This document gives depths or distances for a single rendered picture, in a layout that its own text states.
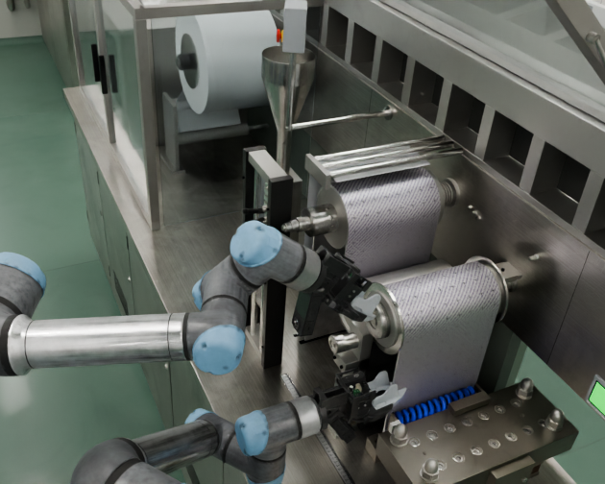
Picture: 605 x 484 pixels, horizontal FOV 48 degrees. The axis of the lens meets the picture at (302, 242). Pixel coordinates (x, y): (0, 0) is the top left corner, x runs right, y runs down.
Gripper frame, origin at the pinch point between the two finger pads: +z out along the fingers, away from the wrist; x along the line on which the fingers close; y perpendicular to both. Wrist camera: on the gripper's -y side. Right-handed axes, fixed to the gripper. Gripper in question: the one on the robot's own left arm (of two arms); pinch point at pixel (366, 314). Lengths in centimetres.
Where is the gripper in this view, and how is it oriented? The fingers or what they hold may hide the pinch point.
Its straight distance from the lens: 133.6
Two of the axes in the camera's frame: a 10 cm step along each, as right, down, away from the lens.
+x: -4.3, -5.4, 7.2
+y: 6.2, -7.6, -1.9
